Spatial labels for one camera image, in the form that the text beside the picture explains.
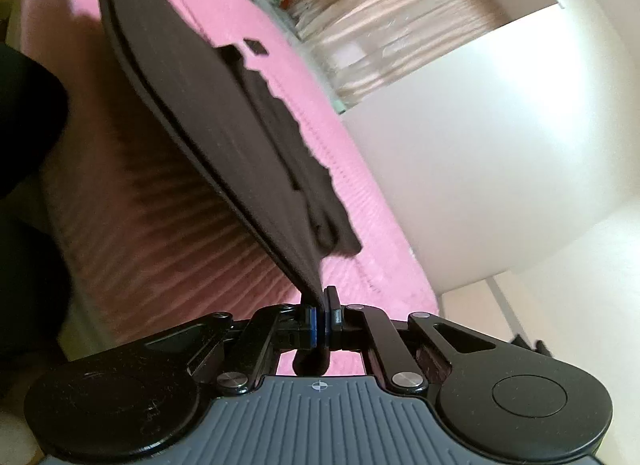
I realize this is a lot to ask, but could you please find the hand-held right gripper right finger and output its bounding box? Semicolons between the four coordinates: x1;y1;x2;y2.
322;286;501;394

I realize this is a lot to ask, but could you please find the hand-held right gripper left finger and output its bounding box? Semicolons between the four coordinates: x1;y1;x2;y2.
144;303;322;397

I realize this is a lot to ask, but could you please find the black garment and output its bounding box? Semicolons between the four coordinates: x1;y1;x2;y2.
97;0;364;377

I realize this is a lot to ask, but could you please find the pink fuzzy blanket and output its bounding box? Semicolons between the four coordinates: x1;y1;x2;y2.
20;0;442;377

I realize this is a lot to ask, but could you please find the striped beige curtain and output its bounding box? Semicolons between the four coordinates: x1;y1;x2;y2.
295;0;562;112

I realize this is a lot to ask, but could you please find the person's dark clothing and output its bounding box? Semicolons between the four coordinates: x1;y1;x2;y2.
0;42;72;363

